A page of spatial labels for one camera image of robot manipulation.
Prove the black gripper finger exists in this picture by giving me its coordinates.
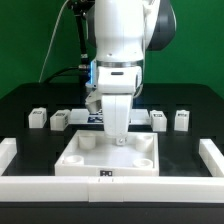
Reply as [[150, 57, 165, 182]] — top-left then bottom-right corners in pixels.
[[116, 135, 127, 146]]

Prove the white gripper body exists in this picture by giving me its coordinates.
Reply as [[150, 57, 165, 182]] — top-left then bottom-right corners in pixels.
[[98, 66, 142, 139]]

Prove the white square table top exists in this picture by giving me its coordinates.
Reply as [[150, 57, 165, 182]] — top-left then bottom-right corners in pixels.
[[55, 130, 159, 177]]

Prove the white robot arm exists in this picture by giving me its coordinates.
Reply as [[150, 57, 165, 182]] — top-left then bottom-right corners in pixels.
[[86, 0, 176, 145]]

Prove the white fiducial marker sheet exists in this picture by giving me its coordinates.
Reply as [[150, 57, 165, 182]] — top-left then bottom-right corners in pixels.
[[69, 109, 151, 125]]

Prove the white U-shaped obstacle fence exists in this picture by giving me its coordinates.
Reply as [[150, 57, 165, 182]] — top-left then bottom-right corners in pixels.
[[0, 138, 224, 203]]

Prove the black cable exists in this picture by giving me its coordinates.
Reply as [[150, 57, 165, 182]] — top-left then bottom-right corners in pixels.
[[43, 66, 92, 84]]

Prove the white cable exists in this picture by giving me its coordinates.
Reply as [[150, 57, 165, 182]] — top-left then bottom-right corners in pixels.
[[38, 0, 71, 84]]

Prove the black camera stand pole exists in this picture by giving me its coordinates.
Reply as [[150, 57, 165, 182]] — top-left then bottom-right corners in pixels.
[[67, 0, 95, 83]]

